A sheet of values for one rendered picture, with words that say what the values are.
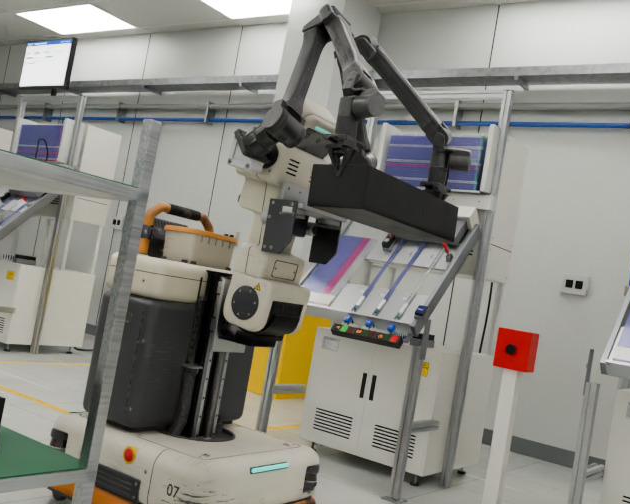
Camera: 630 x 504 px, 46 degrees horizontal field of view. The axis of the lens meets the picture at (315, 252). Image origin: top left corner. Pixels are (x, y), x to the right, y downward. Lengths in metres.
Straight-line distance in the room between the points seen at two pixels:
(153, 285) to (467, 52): 3.80
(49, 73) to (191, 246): 3.75
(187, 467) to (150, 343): 0.40
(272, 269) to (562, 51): 3.50
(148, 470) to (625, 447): 1.84
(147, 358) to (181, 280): 0.26
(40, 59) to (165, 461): 4.42
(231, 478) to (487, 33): 4.12
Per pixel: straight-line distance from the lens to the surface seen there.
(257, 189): 2.34
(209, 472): 2.14
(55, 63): 6.01
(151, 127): 1.67
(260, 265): 2.25
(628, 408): 3.20
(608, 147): 5.09
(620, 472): 3.23
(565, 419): 4.98
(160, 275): 2.30
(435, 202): 2.24
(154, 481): 2.23
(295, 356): 5.41
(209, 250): 2.50
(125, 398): 2.36
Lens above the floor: 0.80
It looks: 3 degrees up
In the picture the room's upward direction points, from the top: 10 degrees clockwise
